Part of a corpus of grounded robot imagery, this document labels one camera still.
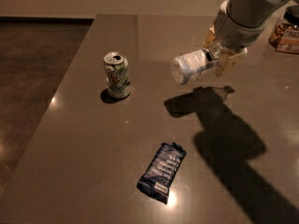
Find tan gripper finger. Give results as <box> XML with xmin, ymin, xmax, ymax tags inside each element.
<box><xmin>216</xmin><ymin>49</ymin><xmax>248</xmax><ymax>77</ymax></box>
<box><xmin>203</xmin><ymin>26</ymin><xmax>218</xmax><ymax>49</ymax></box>

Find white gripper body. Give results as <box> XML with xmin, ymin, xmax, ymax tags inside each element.
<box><xmin>214</xmin><ymin>0</ymin><xmax>271</xmax><ymax>50</ymax></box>

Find clear plastic water bottle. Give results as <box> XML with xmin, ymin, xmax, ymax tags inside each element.
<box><xmin>171</xmin><ymin>45</ymin><xmax>222</xmax><ymax>85</ymax></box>

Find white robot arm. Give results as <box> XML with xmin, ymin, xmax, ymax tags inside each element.
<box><xmin>204</xmin><ymin>0</ymin><xmax>299</xmax><ymax>77</ymax></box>

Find nut jar with black lid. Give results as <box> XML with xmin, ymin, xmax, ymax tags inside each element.
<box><xmin>268</xmin><ymin>5</ymin><xmax>299</xmax><ymax>54</ymax></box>

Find green white soda can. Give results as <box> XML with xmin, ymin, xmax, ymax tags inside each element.
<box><xmin>104</xmin><ymin>51</ymin><xmax>130</xmax><ymax>99</ymax></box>

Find dark blue snack wrapper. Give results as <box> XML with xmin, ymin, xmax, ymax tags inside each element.
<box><xmin>136</xmin><ymin>143</ymin><xmax>186</xmax><ymax>204</ymax></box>

